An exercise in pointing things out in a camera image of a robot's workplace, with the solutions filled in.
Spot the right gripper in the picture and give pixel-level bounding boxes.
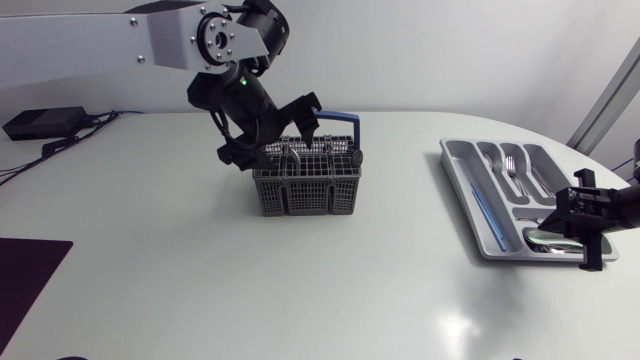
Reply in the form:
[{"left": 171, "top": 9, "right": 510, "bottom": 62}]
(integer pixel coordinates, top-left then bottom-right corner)
[{"left": 537, "top": 168, "right": 621, "bottom": 273}]

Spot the steel knife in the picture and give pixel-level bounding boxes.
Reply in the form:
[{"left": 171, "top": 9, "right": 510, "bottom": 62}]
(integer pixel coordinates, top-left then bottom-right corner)
[{"left": 529, "top": 166, "right": 555, "bottom": 197}]

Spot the steel fork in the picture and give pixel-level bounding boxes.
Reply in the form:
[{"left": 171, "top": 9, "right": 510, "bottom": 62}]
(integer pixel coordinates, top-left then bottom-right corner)
[{"left": 504, "top": 155, "right": 528, "bottom": 197}]

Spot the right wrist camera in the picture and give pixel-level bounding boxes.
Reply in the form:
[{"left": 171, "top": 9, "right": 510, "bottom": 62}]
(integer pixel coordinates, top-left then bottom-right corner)
[{"left": 569, "top": 186, "right": 612, "bottom": 217}]

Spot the grey cutlery basket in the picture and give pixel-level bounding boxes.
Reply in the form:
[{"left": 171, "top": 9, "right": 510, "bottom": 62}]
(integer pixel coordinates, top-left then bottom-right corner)
[{"left": 252, "top": 110, "right": 365, "bottom": 218}]

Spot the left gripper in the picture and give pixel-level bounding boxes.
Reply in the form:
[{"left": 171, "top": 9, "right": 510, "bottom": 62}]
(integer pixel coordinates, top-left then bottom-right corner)
[{"left": 216, "top": 91, "right": 324, "bottom": 172}]

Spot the grey cutlery tray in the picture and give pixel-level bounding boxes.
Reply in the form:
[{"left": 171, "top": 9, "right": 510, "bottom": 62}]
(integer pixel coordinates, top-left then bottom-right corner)
[{"left": 439, "top": 138, "right": 620, "bottom": 263}]

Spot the dark mat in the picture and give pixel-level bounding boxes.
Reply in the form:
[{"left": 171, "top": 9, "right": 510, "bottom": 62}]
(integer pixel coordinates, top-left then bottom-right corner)
[{"left": 0, "top": 237, "right": 75, "bottom": 354}]

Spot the blue plastic stick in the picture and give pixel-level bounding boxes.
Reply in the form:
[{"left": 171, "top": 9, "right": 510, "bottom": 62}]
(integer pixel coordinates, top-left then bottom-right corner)
[{"left": 469, "top": 181, "right": 508, "bottom": 253}]

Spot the black power brick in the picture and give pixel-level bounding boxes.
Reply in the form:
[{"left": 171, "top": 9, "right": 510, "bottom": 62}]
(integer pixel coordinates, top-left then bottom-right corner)
[{"left": 1, "top": 105, "right": 89, "bottom": 142}]

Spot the large steel spoon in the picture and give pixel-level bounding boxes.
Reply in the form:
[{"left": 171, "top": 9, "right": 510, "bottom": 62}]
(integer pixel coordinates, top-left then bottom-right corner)
[{"left": 522, "top": 228, "right": 584, "bottom": 255}]

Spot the black cable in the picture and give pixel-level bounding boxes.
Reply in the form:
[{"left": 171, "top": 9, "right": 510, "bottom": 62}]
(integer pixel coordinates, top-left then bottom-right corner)
[{"left": 0, "top": 112, "right": 121, "bottom": 187}]

